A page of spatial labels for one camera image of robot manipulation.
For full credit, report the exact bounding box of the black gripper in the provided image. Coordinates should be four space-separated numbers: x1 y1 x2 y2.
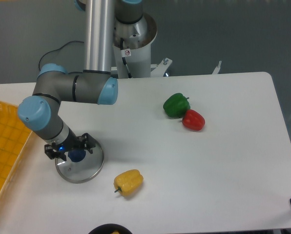
44 128 96 161

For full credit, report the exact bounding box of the glass lid blue knob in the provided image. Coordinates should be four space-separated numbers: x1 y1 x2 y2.
55 142 104 184

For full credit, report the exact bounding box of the yellow bell pepper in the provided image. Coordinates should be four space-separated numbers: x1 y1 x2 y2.
113 169 144 197

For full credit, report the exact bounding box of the dark pot blue handle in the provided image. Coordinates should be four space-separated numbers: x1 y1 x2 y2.
89 223 132 234

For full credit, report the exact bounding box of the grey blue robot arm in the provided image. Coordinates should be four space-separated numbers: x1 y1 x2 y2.
18 0 143 159

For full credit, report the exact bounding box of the yellow plastic basket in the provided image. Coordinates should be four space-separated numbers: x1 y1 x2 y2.
0 101 37 207

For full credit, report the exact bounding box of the yellow toast slice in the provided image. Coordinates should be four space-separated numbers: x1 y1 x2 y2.
110 230 121 234

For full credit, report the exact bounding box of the green bell pepper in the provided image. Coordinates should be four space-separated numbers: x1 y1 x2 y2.
163 93 190 118

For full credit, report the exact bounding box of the red bell pepper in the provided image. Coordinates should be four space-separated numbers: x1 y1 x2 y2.
182 109 206 131

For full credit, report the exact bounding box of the black floor cable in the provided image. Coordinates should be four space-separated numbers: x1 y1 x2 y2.
38 40 87 70

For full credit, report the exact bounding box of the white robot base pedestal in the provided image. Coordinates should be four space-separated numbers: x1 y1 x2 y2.
113 13 172 79

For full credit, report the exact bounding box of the white table bracket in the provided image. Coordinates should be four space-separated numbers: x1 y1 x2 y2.
212 60 222 75

